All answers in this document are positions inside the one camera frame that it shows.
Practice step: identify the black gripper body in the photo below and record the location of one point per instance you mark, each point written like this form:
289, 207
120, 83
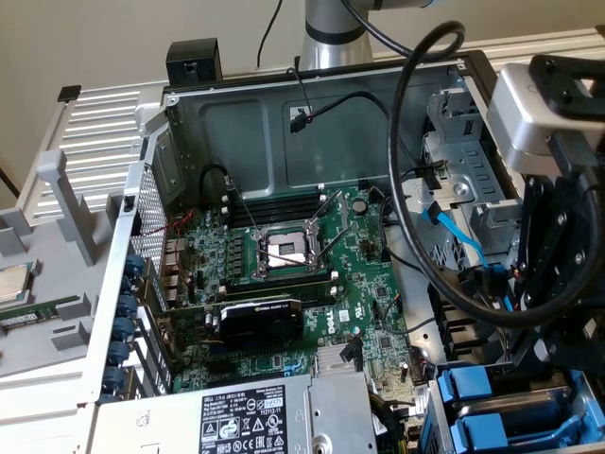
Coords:
574, 208

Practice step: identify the hard disk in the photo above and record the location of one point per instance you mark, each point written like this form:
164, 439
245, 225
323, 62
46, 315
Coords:
465, 383

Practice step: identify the empty blue disk carrier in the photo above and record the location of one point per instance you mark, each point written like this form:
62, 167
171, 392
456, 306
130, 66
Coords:
477, 430

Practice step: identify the metal drive cage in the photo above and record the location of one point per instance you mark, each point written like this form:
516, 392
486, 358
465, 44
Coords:
468, 161

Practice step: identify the black plastic shroud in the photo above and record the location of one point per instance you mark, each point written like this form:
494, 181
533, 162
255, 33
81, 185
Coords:
458, 340

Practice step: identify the blue drive caddy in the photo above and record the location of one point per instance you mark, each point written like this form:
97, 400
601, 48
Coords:
437, 421

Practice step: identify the coin battery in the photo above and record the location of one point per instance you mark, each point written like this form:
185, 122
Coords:
360, 205

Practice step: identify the green motherboard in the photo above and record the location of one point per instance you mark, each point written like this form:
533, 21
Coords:
359, 293

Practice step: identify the metal socket cover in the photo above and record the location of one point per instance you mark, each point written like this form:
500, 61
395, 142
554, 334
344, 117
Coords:
341, 208

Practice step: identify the metal locking lever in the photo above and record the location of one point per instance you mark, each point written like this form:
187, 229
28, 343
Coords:
244, 208
333, 243

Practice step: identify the silver heat sink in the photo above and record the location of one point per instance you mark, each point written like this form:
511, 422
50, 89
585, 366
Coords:
328, 361

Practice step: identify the grey power supply unit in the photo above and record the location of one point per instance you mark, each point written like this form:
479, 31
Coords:
340, 411

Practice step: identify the CPU socket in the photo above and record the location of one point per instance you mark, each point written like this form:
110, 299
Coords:
283, 248

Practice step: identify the black graphics card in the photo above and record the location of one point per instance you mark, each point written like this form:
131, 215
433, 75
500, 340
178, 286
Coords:
260, 324

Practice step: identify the open PC case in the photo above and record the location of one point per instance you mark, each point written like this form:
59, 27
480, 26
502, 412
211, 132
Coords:
246, 142

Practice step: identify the small black box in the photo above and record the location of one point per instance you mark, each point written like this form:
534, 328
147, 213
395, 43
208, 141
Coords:
194, 59

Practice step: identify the blue slot latch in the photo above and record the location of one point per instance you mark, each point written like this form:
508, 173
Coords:
114, 378
119, 353
124, 328
135, 263
127, 305

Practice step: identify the grey parts rack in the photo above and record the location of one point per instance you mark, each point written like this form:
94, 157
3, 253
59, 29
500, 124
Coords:
61, 284

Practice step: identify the green RAM stick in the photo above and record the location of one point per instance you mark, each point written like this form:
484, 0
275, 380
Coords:
28, 314

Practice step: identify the silver CPU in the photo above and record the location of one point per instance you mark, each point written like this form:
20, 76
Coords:
13, 284

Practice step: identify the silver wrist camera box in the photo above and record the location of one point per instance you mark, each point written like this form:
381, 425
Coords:
520, 123

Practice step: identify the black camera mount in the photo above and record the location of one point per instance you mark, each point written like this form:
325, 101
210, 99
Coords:
562, 80

